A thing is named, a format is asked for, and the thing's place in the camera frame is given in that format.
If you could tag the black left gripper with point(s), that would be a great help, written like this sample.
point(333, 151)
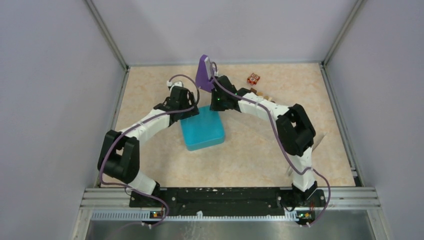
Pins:
point(190, 112)

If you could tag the teal box lid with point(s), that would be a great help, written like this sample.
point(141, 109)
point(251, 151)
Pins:
point(203, 130)

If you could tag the red small candy box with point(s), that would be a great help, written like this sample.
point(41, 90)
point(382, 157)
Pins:
point(253, 79)

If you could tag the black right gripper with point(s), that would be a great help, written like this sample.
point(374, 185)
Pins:
point(213, 106)

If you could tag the purple phone stand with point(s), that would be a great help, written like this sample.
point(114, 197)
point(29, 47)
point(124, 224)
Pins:
point(205, 72)

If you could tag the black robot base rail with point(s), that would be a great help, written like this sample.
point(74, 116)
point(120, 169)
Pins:
point(232, 202)

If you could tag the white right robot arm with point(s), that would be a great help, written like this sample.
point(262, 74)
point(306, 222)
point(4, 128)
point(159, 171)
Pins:
point(291, 126)

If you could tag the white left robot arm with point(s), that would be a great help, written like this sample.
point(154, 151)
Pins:
point(120, 153)

